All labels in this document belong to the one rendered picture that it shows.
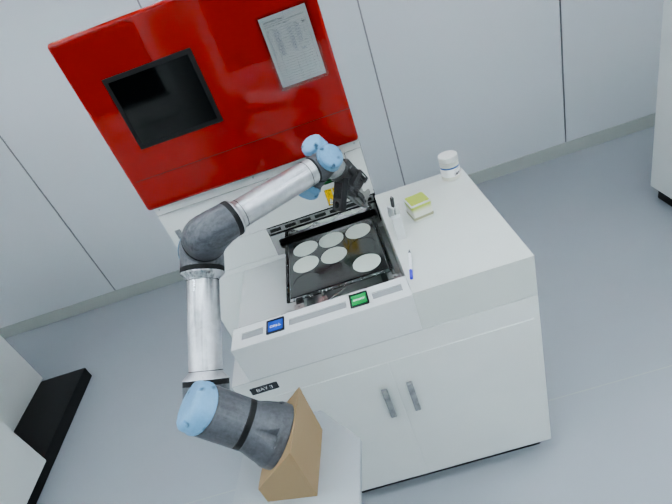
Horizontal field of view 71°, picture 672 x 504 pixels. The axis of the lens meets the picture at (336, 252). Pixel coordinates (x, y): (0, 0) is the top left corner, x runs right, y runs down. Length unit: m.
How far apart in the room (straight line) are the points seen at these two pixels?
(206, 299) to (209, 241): 0.16
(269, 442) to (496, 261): 0.77
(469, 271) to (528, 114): 2.42
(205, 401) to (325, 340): 0.45
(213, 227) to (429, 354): 0.77
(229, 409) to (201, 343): 0.22
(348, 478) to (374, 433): 0.56
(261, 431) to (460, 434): 0.94
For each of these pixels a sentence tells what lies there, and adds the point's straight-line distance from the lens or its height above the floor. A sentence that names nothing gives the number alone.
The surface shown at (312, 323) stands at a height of 0.96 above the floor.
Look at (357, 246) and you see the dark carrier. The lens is 1.72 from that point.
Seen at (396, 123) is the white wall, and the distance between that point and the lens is 3.38.
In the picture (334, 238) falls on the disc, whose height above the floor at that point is 0.90.
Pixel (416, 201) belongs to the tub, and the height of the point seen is 1.03.
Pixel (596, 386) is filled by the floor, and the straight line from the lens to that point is 2.33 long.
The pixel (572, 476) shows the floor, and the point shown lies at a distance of 2.10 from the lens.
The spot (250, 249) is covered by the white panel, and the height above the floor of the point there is 0.91.
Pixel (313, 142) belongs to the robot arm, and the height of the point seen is 1.34.
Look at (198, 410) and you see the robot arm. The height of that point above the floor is 1.12.
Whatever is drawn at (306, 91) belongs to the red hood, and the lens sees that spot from 1.65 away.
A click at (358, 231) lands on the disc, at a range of 1.80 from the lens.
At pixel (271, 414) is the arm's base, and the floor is 1.02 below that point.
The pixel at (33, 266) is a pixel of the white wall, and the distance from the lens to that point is 4.21.
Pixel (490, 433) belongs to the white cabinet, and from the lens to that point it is 1.92.
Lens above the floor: 1.84
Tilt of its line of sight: 33 degrees down
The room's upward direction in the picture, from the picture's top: 21 degrees counter-clockwise
